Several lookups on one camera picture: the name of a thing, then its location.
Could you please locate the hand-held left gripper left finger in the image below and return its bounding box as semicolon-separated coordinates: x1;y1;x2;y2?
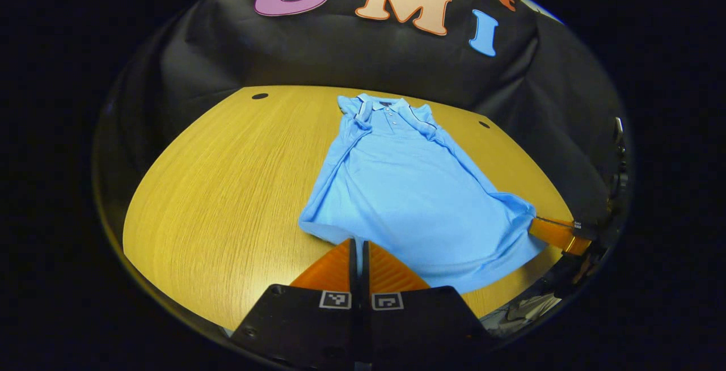
230;239;359;371

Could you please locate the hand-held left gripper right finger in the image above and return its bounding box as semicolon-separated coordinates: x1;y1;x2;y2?
362;241;494;371

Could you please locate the light blue T-shirt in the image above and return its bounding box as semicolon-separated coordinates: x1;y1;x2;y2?
298;93;548;295

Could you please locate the black backdrop cloth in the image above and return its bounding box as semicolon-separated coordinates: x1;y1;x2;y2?
94;0;624;230

